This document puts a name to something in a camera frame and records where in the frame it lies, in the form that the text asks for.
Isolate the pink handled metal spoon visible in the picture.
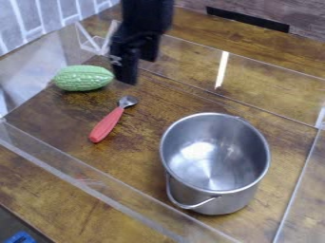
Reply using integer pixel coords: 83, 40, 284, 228
88, 95, 138, 143

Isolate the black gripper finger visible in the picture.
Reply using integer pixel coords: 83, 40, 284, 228
110, 47, 141, 85

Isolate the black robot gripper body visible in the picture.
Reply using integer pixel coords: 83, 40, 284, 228
109, 0, 175, 63

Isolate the clear acrylic corner bracket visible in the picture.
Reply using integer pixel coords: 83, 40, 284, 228
75, 20, 119, 56

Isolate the stainless steel pot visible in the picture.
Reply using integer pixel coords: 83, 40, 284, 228
161, 112, 270, 215

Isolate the blue object at corner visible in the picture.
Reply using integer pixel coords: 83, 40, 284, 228
4, 232, 38, 243

